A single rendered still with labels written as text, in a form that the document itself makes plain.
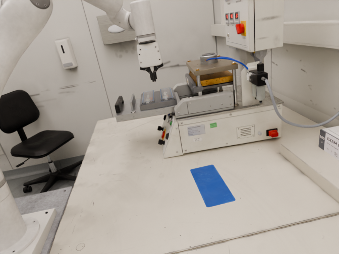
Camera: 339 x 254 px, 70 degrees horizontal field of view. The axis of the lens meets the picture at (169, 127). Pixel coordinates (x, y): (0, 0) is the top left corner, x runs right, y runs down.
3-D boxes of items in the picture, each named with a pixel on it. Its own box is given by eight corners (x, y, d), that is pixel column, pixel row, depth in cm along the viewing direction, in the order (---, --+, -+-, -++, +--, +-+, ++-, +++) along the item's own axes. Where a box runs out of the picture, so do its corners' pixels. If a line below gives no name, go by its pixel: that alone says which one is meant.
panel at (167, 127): (161, 129, 139) (170, 99, 132) (163, 155, 111) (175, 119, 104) (158, 128, 138) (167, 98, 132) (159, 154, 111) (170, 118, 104)
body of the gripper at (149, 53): (134, 42, 102) (139, 69, 106) (158, 38, 102) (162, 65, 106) (135, 41, 109) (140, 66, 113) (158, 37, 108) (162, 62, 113)
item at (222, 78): (222, 74, 124) (221, 55, 120) (236, 84, 103) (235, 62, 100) (189, 80, 124) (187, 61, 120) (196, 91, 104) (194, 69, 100)
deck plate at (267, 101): (252, 84, 134) (252, 82, 134) (283, 103, 102) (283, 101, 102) (170, 98, 134) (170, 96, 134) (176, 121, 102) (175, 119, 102)
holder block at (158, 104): (173, 92, 126) (172, 87, 125) (177, 104, 107) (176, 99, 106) (142, 98, 126) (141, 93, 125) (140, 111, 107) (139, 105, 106)
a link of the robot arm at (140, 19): (130, 37, 105) (145, 35, 99) (123, 3, 100) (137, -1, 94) (145, 34, 110) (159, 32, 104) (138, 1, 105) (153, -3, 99)
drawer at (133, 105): (177, 99, 128) (175, 84, 125) (182, 113, 108) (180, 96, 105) (122, 108, 128) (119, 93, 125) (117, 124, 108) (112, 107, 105)
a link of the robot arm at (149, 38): (134, 37, 101) (135, 44, 102) (155, 33, 100) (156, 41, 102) (135, 36, 108) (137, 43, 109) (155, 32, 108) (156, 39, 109)
